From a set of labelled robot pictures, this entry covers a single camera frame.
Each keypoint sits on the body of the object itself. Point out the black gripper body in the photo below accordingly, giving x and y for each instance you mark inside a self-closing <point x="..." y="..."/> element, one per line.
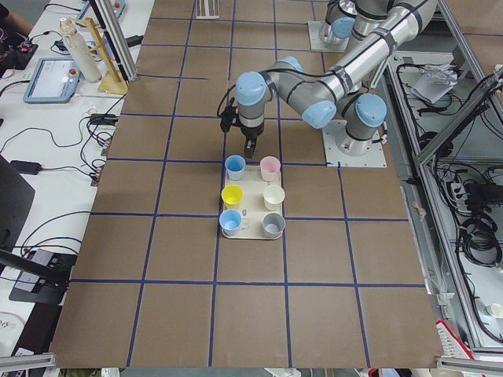
<point x="251" y="134"/>

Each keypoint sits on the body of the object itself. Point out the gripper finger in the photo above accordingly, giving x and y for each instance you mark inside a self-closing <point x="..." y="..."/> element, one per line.
<point x="249" y="147"/>

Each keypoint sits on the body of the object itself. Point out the pink plastic cup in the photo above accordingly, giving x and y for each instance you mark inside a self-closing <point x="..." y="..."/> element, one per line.
<point x="270" y="168"/>

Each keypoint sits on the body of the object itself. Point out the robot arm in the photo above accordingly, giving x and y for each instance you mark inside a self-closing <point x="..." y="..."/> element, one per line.
<point x="341" y="16"/>
<point x="373" y="31"/>

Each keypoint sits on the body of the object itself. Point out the light blue cup near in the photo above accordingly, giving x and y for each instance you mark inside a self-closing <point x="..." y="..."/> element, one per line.
<point x="235" y="167"/>

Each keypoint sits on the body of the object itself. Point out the light blue cup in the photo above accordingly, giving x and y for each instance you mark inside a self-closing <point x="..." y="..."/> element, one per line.
<point x="230" y="221"/>
<point x="235" y="167"/>

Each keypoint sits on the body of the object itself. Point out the yellow plastic cup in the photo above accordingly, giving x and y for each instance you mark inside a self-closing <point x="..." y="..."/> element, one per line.
<point x="232" y="196"/>

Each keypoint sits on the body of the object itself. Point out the cream white plastic cup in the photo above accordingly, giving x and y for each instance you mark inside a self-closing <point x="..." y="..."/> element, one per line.
<point x="273" y="196"/>

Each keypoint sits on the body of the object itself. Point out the light blue cup far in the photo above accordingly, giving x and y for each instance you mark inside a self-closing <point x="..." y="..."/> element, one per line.
<point x="230" y="221"/>

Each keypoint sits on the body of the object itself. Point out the grey plastic cup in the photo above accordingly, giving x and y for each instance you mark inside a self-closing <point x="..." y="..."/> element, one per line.
<point x="273" y="225"/>

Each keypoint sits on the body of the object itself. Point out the cream rabbit tray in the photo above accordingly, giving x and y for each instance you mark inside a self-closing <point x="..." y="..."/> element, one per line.
<point x="252" y="208"/>

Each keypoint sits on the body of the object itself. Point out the wooden stand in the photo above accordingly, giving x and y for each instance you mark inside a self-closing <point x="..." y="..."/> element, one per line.
<point x="112" y="82"/>

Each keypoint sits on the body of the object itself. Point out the beige water bottle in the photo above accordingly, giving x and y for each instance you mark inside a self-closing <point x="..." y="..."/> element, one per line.
<point x="77" y="47"/>

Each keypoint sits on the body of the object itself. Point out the crumpled white paper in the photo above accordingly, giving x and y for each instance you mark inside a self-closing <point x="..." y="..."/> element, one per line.
<point x="436" y="81"/>

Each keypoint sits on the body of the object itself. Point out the teach pendant tablet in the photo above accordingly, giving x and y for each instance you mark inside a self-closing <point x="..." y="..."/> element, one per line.
<point x="54" y="81"/>

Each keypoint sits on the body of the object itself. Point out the black power adapter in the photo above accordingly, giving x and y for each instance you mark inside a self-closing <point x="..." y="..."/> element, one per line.
<point x="26" y="167"/>

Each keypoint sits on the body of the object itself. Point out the black monitor stand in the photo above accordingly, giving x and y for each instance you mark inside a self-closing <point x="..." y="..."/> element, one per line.
<point x="44" y="275"/>

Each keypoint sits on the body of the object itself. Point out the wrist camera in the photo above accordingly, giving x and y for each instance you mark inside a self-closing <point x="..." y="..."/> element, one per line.
<point x="228" y="118"/>

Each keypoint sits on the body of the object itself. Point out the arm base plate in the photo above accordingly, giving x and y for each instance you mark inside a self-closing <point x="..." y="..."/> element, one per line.
<point x="318" y="42"/>
<point x="341" y="150"/>

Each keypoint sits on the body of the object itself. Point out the aluminium frame post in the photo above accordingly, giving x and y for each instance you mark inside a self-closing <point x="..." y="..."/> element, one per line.
<point x="114" y="34"/>

